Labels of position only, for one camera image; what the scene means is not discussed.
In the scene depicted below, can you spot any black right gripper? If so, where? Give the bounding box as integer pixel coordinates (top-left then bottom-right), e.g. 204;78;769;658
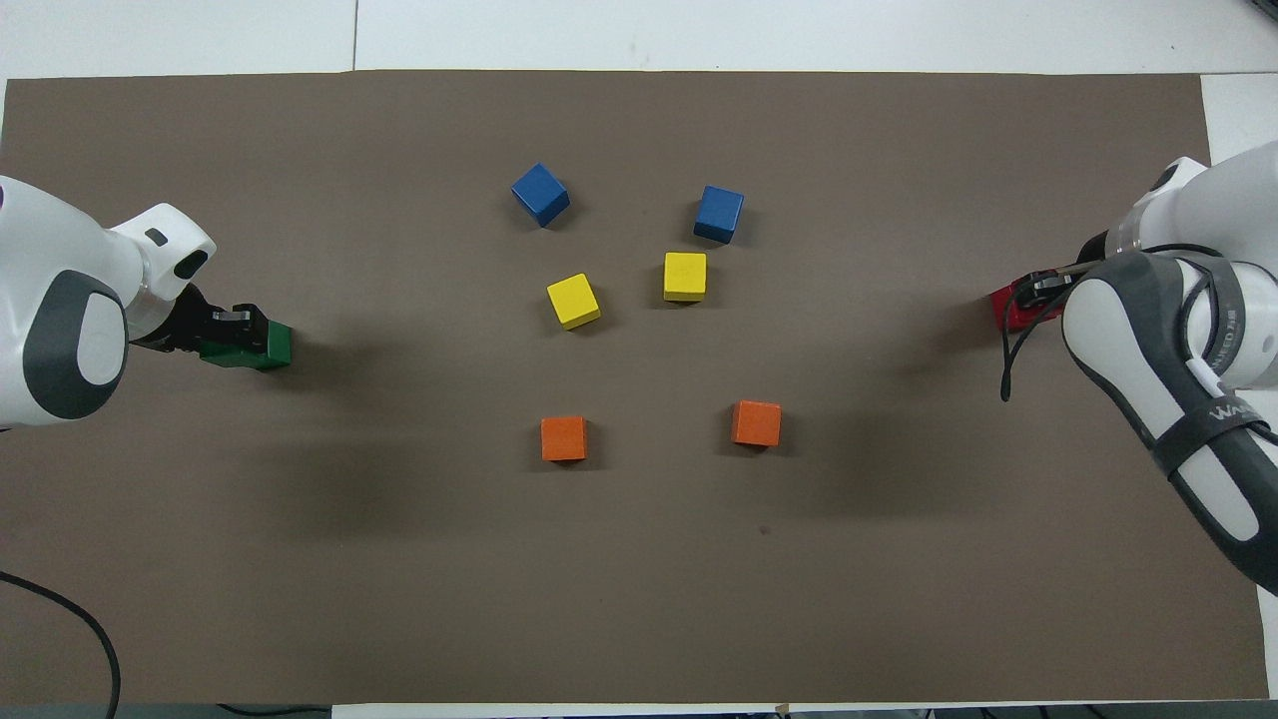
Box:
1018;232;1115;307

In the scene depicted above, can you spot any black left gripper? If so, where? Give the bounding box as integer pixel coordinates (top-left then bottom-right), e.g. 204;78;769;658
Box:
135;285;269;357

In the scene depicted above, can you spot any orange wooden block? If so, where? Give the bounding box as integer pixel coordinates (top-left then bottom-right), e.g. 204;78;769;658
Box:
540;415;590;462
731;399;782;448

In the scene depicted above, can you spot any blue wooden block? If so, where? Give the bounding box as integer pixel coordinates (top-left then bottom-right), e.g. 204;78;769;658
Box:
511;162;571;229
694;185;746;245

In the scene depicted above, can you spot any yellow wooden block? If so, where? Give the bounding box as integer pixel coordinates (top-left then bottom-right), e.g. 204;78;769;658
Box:
546;273;602;331
663;252;708;303

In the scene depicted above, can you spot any brown table mat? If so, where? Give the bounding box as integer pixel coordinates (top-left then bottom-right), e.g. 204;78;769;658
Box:
0;70;1269;705

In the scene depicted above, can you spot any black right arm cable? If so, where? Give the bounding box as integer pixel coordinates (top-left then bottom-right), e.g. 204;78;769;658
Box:
998;245;1278;440

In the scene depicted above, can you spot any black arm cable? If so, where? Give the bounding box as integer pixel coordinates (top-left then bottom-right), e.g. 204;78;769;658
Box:
0;569;123;719
998;245;1278;440

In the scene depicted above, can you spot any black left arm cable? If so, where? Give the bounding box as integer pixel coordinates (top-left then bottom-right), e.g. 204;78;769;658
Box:
0;569;123;719

